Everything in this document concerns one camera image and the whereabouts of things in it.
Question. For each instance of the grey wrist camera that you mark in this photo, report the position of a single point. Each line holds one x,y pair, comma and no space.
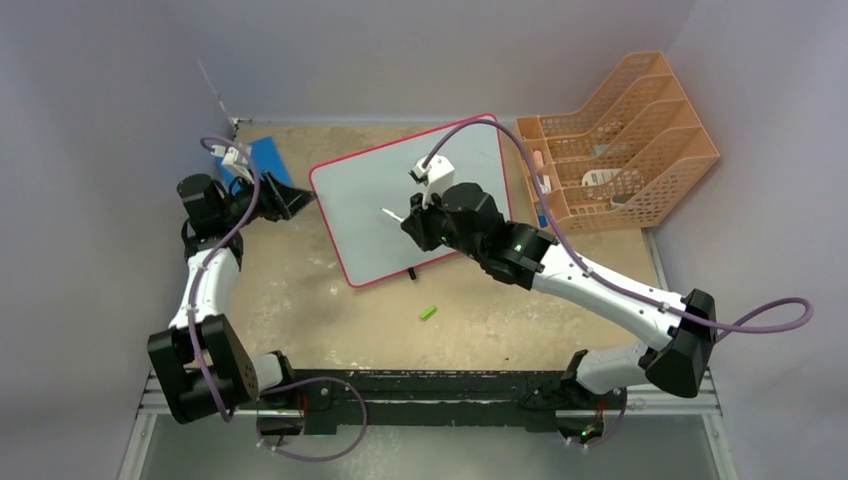
437,176
233,164

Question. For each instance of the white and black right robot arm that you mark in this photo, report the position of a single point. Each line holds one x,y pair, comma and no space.
674,345

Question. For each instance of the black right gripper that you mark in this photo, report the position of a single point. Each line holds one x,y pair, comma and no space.
418,223

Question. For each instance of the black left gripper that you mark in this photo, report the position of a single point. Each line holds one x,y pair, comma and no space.
283,202

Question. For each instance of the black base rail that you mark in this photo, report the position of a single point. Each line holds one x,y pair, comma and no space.
538,401

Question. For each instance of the white stapler in organizer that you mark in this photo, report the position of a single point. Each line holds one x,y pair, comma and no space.
545,183

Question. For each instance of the blue item in organizer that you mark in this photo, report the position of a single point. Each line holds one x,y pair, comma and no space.
541,215

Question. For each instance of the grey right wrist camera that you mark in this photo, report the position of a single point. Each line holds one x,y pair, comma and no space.
437,176

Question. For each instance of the white marker pen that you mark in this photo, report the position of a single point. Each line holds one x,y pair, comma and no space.
392,215

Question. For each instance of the orange plastic desk organizer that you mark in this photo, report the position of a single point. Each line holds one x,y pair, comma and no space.
640,120

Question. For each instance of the blue box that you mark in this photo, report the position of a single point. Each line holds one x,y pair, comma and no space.
266,156

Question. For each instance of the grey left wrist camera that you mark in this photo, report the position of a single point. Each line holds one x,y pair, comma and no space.
233,164

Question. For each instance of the pink framed whiteboard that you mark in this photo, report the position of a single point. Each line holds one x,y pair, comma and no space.
352,189

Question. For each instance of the green marker cap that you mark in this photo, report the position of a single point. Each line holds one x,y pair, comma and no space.
428,313

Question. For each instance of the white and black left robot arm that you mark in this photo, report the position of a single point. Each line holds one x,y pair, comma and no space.
202,367

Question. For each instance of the white remote in organizer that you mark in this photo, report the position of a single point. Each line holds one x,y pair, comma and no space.
599,176

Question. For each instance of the pink eraser in organizer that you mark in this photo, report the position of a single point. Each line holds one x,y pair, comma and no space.
538,159

